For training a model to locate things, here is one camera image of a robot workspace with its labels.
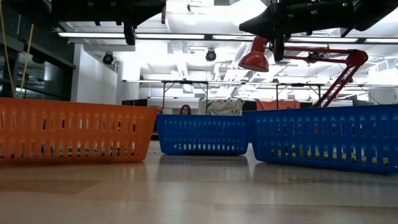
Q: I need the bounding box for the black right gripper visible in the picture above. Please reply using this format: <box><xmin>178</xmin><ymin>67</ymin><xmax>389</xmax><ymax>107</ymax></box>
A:
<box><xmin>238</xmin><ymin>0</ymin><xmax>355</xmax><ymax>62</ymax></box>

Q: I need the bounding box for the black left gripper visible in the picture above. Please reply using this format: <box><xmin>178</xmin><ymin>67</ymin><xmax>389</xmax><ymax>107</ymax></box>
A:
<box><xmin>63</xmin><ymin>0</ymin><xmax>167</xmax><ymax>46</ymax></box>

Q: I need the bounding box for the red desk lamp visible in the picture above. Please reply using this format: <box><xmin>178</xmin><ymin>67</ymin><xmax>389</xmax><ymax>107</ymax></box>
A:
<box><xmin>238</xmin><ymin>35</ymin><xmax>369</xmax><ymax>108</ymax></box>

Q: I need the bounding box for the ceiling light strip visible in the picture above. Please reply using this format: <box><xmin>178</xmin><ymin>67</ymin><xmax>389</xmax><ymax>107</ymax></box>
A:
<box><xmin>57</xmin><ymin>32</ymin><xmax>398</xmax><ymax>44</ymax></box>

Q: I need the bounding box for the black-legged folding table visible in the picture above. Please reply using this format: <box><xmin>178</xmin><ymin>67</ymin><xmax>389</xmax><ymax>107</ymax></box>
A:
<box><xmin>275</xmin><ymin>82</ymin><xmax>323</xmax><ymax>108</ymax></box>
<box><xmin>161</xmin><ymin>79</ymin><xmax>210</xmax><ymax>115</ymax></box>

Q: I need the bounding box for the orange cloth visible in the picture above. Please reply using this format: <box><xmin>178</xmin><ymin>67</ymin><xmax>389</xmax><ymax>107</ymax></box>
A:
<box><xmin>256</xmin><ymin>99</ymin><xmax>301</xmax><ymax>111</ymax></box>

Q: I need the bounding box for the patterned cloth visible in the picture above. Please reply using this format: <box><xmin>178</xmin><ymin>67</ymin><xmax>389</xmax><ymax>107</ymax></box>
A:
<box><xmin>198</xmin><ymin>98</ymin><xmax>245</xmax><ymax>116</ymax></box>

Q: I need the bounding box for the dark glass window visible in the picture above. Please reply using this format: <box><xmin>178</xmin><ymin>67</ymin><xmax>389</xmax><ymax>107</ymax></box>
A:
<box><xmin>0</xmin><ymin>29</ymin><xmax>76</xmax><ymax>102</ymax></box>

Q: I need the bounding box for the blue slotted plastic basket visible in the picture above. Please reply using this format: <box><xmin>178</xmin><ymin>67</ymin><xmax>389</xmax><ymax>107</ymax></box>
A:
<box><xmin>155</xmin><ymin>113</ymin><xmax>251</xmax><ymax>156</ymax></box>
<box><xmin>243</xmin><ymin>104</ymin><xmax>398</xmax><ymax>175</ymax></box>

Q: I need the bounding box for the orange slotted plastic basket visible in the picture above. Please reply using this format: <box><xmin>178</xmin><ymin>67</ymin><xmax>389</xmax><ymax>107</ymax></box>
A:
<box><xmin>0</xmin><ymin>97</ymin><xmax>161</xmax><ymax>166</ymax></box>

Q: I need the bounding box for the yellow cable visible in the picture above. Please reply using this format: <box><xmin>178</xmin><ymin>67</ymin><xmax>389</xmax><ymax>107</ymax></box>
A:
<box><xmin>0</xmin><ymin>18</ymin><xmax>35</xmax><ymax>100</ymax></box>

